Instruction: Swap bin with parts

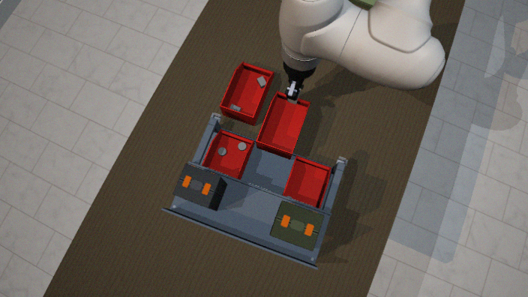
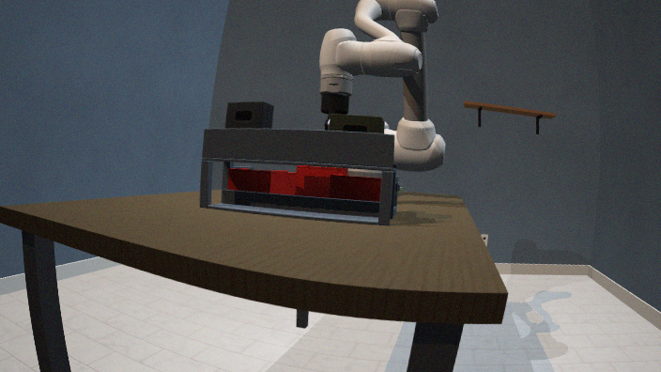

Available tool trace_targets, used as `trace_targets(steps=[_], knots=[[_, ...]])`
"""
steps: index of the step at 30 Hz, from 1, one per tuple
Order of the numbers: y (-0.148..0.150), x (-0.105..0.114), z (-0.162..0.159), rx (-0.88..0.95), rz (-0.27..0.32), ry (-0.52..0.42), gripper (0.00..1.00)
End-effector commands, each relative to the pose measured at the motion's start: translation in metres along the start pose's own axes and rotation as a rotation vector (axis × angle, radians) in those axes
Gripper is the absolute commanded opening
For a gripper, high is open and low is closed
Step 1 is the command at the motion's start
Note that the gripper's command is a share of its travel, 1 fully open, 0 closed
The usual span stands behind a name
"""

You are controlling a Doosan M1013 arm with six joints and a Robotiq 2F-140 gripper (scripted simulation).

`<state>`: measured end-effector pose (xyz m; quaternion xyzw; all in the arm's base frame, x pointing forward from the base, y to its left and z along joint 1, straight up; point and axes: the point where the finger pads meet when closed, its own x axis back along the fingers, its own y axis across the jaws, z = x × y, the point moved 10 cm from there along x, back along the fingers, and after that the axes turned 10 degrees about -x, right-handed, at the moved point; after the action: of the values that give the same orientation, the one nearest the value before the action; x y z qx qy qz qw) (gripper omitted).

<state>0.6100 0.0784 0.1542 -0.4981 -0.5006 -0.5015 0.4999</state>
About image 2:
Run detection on red open-front bin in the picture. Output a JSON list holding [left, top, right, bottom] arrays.
[[288, 173, 296, 195], [228, 168, 292, 195], [295, 165, 348, 198], [330, 175, 381, 202]]

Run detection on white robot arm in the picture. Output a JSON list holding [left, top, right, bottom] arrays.
[[319, 0, 446, 172]]

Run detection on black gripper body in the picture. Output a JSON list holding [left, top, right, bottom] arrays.
[[321, 94, 349, 121]]

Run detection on grey metal shelf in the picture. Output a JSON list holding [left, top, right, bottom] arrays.
[[200, 129, 400, 225]]

